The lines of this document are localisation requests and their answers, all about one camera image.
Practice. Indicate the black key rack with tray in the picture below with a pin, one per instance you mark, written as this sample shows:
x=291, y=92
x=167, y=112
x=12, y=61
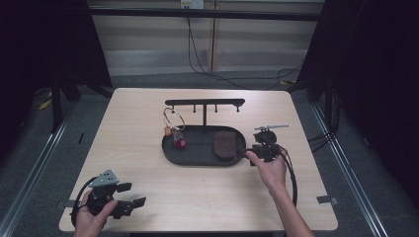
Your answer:
x=199, y=151

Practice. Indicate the key bunch with colourful tags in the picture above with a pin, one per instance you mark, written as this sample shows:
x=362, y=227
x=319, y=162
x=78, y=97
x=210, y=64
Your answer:
x=180, y=142

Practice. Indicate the yellow floor tape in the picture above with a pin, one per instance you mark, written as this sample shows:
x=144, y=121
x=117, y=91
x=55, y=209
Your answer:
x=44, y=104

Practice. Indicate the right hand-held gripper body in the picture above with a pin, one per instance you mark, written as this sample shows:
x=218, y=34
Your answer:
x=267, y=151

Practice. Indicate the black curtain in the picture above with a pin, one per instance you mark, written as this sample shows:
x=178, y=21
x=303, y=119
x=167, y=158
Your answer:
x=49, y=39
x=378, y=65

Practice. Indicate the metal floor rail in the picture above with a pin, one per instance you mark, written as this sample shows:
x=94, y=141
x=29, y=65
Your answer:
x=31, y=182
x=349, y=174

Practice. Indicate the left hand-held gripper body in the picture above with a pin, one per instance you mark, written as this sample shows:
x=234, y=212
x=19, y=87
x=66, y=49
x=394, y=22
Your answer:
x=103, y=179

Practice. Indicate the person's left hand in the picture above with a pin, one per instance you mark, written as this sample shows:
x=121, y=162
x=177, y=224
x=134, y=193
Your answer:
x=87, y=223

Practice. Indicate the black horizontal bar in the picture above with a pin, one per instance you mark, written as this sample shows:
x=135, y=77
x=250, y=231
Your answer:
x=204, y=14

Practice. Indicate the white wall socket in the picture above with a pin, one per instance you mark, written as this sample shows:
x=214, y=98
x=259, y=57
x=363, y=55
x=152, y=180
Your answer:
x=192, y=4

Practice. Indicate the black metal stand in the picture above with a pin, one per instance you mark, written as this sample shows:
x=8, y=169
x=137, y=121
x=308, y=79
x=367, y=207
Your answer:
x=330, y=102
x=56, y=108

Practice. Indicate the small black floor strip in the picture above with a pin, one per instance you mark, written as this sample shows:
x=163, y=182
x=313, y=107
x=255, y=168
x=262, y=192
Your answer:
x=80, y=138

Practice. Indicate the brown zip pouch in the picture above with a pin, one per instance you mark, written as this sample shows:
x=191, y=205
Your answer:
x=225, y=144

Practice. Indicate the person's right hand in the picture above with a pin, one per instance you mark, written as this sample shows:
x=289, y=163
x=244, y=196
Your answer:
x=271, y=174

